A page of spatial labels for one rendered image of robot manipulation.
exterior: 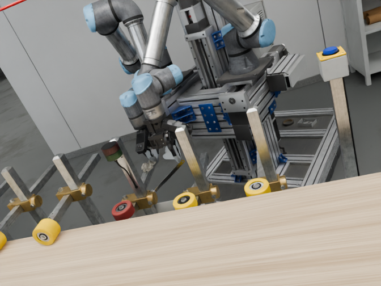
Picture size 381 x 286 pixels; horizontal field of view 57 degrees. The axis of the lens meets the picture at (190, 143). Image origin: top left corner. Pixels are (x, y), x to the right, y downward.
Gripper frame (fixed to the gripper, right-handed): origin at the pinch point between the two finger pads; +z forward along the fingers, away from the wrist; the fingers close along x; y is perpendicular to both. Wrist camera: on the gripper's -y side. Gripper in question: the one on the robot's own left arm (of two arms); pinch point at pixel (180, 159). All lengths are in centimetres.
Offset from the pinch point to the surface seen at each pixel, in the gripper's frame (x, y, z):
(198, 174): 9.5, -7.9, 2.3
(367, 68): -225, -120, 76
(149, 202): 10.9, 14.1, 9.4
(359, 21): -225, -117, 31
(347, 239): 47, -50, 4
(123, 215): 21.9, 19.8, 4.9
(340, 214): 39, -50, 4
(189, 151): 9.5, -8.1, -7.6
